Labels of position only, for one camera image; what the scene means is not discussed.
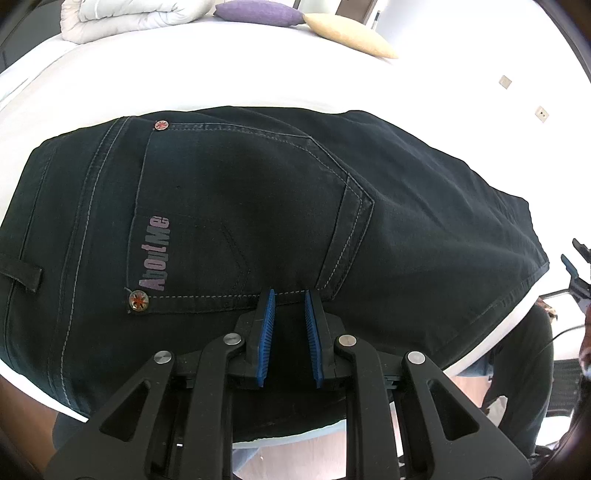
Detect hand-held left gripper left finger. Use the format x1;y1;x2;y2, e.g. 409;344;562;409
46;288;278;480

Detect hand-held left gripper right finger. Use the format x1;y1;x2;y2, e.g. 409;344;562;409
302;288;532;480

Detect black denim pants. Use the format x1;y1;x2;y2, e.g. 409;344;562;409
0;105;550;444

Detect black mesh chair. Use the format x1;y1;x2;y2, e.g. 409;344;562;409
546;357;586;414

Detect person's dark clothing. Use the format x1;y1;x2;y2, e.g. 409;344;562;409
455;302;556;455

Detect bed with white sheet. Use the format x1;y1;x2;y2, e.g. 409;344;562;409
0;7;591;450

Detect yellow pillow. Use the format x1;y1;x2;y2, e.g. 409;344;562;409
303;12;399;60

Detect purple pillow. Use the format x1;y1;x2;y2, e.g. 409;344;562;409
213;0;306;27

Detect brown wooden door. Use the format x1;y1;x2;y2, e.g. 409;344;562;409
337;0;376;17

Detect folded beige duvet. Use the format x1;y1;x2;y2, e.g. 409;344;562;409
61;0;218;44

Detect grey upholstered headboard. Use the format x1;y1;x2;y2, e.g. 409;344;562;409
0;0;63;72

